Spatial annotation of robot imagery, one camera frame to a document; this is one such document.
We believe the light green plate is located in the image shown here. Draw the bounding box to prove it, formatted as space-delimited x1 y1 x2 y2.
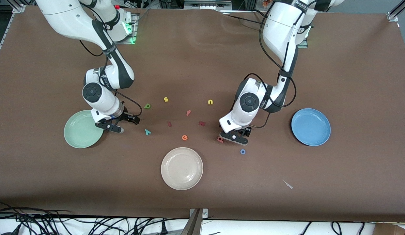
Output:
64 110 105 149

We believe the blue plate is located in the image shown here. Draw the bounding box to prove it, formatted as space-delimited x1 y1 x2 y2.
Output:
291 108 331 147

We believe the beige plate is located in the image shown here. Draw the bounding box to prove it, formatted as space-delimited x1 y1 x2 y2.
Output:
161 147 204 191

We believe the grey diagonal beam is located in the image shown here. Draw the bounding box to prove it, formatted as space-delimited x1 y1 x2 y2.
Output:
180 209 203 235

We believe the grey background equipment box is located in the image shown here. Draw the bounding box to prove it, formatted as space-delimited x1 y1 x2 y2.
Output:
184 0 232 10

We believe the brown cardboard box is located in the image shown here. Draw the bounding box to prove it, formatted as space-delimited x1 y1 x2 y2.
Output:
373 223 405 235

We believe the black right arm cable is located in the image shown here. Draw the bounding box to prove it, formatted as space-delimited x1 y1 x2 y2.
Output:
79 39 143 117

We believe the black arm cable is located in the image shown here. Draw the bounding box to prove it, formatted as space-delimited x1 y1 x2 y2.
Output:
230 0 297 128
79 39 143 117

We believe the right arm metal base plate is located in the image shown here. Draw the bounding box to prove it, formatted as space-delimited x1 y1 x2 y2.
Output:
116 13 138 45

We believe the grey metal table bracket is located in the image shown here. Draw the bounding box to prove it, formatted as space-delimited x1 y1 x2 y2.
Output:
189 208 209 220

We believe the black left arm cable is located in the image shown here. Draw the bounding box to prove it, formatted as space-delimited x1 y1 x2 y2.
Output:
230 0 297 128

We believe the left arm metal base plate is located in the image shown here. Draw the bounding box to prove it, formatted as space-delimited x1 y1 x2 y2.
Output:
297 33 309 49

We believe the black cable on table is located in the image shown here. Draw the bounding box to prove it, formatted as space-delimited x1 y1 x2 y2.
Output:
219 9 268 25

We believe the black floor cable bundle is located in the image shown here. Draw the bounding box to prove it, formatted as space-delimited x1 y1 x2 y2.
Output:
0 202 190 235

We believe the long aluminium profile rail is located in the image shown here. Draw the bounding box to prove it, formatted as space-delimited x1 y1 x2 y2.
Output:
0 4 26 66

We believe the short aluminium profile post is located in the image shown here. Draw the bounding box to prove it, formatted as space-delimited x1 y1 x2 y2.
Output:
387 0 405 23

